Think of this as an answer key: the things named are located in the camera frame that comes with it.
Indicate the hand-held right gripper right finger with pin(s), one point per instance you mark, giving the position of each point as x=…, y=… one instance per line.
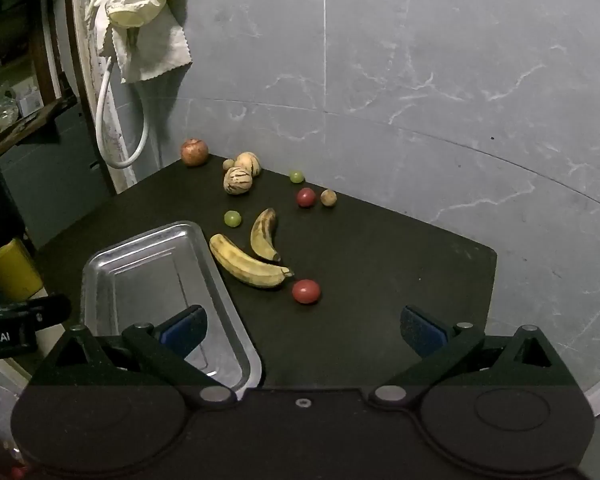
x=422, y=332

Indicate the wooden shelf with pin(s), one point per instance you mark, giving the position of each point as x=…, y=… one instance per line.
x=27, y=122

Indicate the long yellow banana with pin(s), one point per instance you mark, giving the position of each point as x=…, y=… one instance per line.
x=245, y=266

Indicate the brown longan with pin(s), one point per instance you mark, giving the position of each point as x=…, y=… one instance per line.
x=228, y=164
x=329, y=198

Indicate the green grape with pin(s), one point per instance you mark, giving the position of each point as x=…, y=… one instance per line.
x=232, y=218
x=296, y=176

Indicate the grey cabinet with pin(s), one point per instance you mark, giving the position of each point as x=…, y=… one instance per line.
x=55, y=175

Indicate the large red tomato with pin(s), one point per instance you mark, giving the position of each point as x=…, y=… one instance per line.
x=306, y=291

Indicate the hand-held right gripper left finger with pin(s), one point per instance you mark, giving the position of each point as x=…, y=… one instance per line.
x=185, y=331

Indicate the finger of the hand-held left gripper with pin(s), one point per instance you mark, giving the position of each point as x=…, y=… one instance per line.
x=45, y=310

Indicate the short spotted banana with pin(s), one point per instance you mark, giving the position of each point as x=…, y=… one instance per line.
x=263, y=235

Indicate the dark striped pepino melon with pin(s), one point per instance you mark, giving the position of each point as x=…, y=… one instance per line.
x=238, y=180

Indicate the red apple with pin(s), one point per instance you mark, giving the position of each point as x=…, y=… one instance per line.
x=195, y=152

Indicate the small red tomato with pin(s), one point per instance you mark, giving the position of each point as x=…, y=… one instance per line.
x=305, y=197

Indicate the white hanging cloth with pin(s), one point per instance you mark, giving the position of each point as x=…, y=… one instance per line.
x=155, y=47

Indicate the small white box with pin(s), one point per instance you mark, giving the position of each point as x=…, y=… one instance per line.
x=29, y=102

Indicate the pale pepino melon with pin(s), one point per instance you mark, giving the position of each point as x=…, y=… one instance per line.
x=250, y=161

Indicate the metal tray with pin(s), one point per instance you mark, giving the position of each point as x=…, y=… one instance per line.
x=160, y=280

